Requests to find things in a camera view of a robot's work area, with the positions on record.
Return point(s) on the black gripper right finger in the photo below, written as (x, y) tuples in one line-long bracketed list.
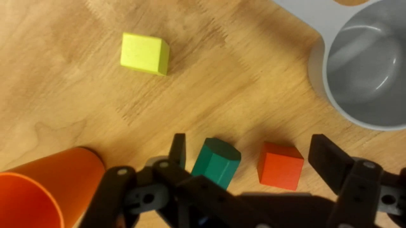
[(328, 162)]

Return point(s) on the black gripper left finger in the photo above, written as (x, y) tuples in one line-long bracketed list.
[(177, 150)]

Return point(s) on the red cube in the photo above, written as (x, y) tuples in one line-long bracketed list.
[(279, 167)]

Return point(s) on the yellow cube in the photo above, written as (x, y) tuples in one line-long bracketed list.
[(144, 54)]

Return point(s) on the grey measuring cup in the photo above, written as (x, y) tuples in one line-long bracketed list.
[(359, 63)]

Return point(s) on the orange plastic cup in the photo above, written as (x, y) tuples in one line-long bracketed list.
[(52, 192)]

